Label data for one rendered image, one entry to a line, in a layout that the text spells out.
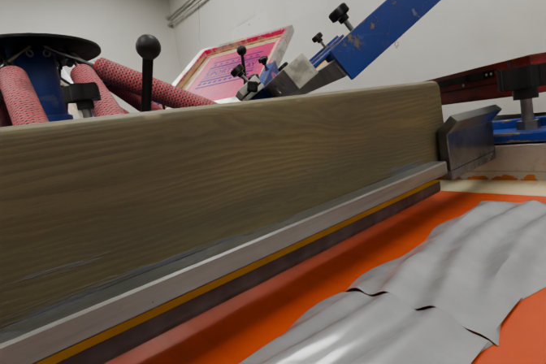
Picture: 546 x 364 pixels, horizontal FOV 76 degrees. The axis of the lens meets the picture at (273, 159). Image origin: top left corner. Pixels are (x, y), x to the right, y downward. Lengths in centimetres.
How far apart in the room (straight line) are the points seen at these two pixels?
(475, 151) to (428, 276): 19
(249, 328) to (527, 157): 31
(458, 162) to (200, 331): 24
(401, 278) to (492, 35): 210
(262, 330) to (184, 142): 9
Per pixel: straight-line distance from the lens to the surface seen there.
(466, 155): 35
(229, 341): 17
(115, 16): 477
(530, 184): 39
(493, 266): 21
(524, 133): 40
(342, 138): 22
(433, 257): 22
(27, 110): 70
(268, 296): 20
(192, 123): 16
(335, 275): 21
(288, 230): 18
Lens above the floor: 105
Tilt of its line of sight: 6 degrees down
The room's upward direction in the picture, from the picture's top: 9 degrees counter-clockwise
